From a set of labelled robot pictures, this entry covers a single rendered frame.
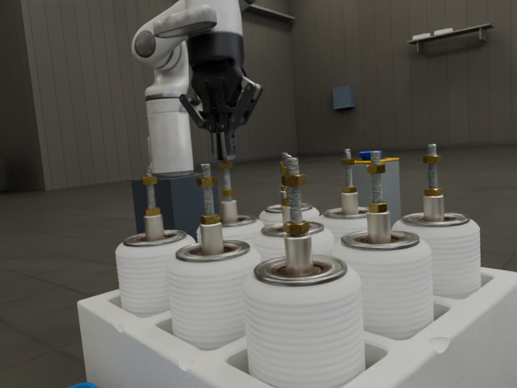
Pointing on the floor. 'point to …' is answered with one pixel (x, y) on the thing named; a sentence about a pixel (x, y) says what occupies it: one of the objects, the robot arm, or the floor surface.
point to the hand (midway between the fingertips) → (224, 145)
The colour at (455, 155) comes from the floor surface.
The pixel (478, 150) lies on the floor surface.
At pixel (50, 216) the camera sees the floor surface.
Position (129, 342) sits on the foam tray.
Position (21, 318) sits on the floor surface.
